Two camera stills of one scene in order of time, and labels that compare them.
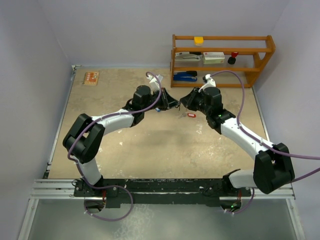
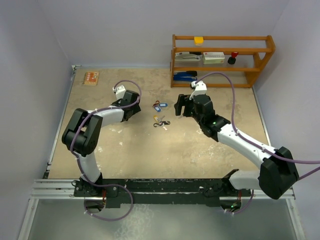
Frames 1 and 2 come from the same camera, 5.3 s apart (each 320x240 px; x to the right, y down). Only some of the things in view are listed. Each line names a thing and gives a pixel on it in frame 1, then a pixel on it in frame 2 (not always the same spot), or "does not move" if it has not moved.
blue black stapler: x=188 y=76 does not move
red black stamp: x=231 y=60 does not move
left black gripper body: x=162 y=103 -> x=135 y=109
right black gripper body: x=195 y=102 -> x=189 y=109
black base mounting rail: x=207 y=192 does not move
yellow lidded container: x=198 y=41 does not move
